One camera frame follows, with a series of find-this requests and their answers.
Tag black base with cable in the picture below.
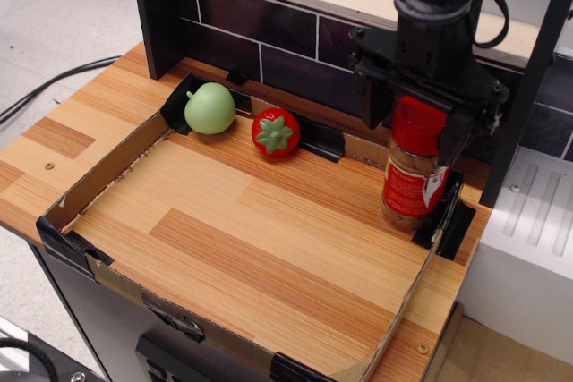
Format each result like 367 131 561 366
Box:
1 332 105 382

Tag black floor cables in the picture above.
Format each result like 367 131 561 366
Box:
0 55 122 125

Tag red lidded spice bottle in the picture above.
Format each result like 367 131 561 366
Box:
381 96 449 231

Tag red toy tomato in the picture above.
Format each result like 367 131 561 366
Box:
252 108 301 157

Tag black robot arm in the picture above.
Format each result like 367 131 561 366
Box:
349 0 509 166

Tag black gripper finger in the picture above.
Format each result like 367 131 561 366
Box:
355 72 395 129
438 106 483 166

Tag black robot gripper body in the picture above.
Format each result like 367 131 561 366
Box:
349 0 509 134

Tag white drainboard unit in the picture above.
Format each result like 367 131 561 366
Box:
459 147 572 363

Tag green toy apple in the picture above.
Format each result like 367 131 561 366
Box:
184 82 236 135

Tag taped cardboard fence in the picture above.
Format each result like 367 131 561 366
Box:
37 75 475 381

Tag black panel under table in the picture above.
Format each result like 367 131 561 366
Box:
135 335 257 381

